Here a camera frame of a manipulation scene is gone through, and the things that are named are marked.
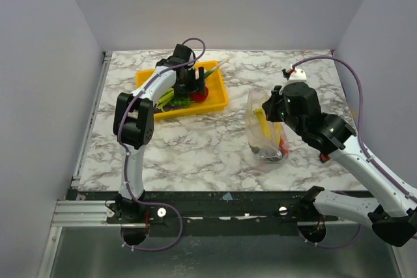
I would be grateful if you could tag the clear zip top bag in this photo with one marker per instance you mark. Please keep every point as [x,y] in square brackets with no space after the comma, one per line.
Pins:
[252,127]

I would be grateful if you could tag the yellow toy bananas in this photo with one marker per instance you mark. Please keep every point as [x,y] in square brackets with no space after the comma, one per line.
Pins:
[271,131]

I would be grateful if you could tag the yellow plastic bin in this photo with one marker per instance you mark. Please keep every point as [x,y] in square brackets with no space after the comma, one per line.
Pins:
[217,97]

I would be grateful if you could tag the red toy apple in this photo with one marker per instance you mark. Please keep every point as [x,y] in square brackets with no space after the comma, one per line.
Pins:
[199,96]

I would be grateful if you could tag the purple toy eggplant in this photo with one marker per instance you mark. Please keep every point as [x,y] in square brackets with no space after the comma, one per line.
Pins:
[164,109]

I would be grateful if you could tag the green toy grapes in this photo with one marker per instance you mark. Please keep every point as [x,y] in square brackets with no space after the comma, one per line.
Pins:
[181,102]

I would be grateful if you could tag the green toy celery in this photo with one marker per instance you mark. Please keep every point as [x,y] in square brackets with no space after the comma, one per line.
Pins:
[165,98]

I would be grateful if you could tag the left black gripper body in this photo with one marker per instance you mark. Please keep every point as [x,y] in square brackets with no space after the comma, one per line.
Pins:
[189,83]

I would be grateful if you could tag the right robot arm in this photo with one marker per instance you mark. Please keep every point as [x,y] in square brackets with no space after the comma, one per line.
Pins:
[391,210]

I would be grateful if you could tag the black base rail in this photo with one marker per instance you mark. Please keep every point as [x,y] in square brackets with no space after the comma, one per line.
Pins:
[198,213]

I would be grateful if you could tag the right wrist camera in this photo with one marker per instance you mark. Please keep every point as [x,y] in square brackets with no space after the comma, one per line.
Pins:
[294,74]

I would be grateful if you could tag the toy green onion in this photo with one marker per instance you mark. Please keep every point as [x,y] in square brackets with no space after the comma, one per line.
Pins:
[212,70]

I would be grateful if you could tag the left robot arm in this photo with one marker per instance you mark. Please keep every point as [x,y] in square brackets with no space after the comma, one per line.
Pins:
[133,122]

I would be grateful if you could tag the red toy chili pepper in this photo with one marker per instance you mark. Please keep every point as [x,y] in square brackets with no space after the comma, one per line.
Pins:
[283,145]

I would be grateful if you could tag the red black small tool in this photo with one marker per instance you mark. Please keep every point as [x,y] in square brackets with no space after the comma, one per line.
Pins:
[323,158]

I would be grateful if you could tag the aluminium frame rail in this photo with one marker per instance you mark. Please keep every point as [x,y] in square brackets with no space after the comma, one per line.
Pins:
[54,235]

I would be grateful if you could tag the grey toy fish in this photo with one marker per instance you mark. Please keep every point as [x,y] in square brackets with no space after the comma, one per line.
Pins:
[267,154]

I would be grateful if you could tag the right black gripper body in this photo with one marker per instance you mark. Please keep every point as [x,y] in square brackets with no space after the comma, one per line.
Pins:
[272,109]

